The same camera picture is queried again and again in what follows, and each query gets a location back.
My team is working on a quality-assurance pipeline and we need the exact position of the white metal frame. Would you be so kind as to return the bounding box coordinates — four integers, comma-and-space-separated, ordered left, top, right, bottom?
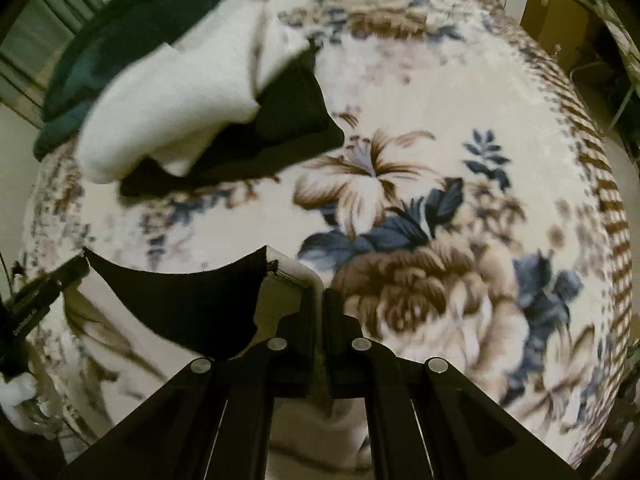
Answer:
570, 60, 638, 137

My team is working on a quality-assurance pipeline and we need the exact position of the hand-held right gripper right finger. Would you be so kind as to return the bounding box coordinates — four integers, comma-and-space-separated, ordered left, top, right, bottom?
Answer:
324, 289, 583, 480

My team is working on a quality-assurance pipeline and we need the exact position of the white folded garment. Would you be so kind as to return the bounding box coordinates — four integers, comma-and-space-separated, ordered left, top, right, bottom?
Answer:
77, 10, 313, 185

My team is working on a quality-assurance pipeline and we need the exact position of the brown cardboard box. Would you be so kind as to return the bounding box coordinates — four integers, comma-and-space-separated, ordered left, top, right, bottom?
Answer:
519, 0, 608, 73

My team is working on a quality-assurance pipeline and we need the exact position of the floral plush blanket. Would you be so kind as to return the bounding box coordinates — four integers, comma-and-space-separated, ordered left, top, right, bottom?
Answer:
22, 0, 632, 480

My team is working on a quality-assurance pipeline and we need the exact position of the dark green garment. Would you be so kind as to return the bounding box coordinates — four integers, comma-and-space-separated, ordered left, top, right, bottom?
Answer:
32, 0, 246, 162

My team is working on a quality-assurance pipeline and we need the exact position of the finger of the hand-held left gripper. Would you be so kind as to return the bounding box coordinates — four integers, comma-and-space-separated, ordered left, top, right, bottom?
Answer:
46, 254, 92, 297

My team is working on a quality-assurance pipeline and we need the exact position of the black folded garment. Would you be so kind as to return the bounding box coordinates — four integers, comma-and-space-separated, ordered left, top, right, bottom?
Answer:
119, 42, 346, 198

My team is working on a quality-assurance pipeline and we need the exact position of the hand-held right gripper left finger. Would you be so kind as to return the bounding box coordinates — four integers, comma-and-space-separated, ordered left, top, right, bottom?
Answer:
60, 284, 322, 480

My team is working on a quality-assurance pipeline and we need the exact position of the small black garment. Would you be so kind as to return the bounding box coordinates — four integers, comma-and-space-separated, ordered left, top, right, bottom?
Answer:
82, 246, 271, 360

